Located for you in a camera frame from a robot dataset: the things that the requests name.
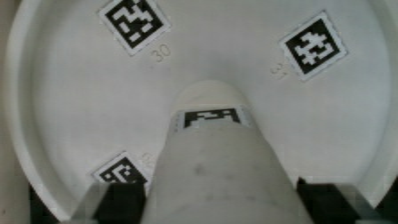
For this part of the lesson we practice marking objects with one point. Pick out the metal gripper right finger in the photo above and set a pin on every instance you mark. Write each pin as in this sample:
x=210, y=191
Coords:
x=336, y=204

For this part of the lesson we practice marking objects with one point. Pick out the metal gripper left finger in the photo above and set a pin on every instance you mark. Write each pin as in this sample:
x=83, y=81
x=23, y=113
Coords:
x=112, y=204

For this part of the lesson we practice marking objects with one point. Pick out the white cylindrical table leg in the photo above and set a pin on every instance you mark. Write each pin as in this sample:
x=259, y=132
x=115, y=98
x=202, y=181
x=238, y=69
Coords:
x=220, y=184

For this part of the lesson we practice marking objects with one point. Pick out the white round table top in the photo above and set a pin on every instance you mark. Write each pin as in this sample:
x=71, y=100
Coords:
x=105, y=55

